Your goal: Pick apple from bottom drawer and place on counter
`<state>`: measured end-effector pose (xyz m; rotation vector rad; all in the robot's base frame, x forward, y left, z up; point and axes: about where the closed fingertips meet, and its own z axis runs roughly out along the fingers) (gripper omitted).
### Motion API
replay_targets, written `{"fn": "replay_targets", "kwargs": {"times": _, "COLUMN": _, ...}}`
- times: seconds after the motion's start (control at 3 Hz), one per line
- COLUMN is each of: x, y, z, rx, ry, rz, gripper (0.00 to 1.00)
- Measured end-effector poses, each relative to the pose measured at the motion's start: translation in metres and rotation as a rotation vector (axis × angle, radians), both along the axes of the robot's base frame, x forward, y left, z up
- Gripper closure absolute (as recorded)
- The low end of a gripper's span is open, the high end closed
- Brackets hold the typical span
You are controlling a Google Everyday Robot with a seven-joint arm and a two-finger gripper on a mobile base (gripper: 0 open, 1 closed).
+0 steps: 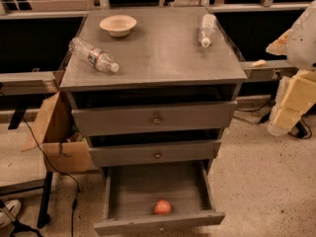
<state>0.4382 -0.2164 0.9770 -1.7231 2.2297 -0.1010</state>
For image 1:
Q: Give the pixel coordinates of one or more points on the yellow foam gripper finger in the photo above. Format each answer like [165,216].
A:
[295,96]
[279,46]

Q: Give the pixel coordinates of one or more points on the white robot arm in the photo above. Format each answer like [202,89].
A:
[301,43]

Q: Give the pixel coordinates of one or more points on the grey middle drawer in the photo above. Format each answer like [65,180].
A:
[154,153]

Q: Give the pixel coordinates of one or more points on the grey wooden drawer cabinet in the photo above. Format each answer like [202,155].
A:
[160,63]

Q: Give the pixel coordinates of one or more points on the grey top drawer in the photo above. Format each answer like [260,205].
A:
[154,118]

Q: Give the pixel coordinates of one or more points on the grey open bottom drawer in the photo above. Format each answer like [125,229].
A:
[132,192]

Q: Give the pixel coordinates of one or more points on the small yellow foam piece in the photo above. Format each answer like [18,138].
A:
[258,63]

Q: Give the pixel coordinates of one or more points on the clear plastic bottle white cap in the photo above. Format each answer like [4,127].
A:
[207,29]

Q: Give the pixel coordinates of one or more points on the beige bowl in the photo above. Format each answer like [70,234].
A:
[118,26]

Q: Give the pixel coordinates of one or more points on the labelled clear plastic bottle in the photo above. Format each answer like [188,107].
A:
[97,58]

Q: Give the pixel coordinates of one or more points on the brown cardboard box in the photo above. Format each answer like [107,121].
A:
[51,131]

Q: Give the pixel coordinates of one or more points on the black table leg left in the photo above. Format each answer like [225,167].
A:
[44,217]

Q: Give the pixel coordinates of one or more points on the white sneaker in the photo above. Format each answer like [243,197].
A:
[11,210]

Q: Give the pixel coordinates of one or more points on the black tripod stand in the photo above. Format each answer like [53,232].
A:
[18,226]

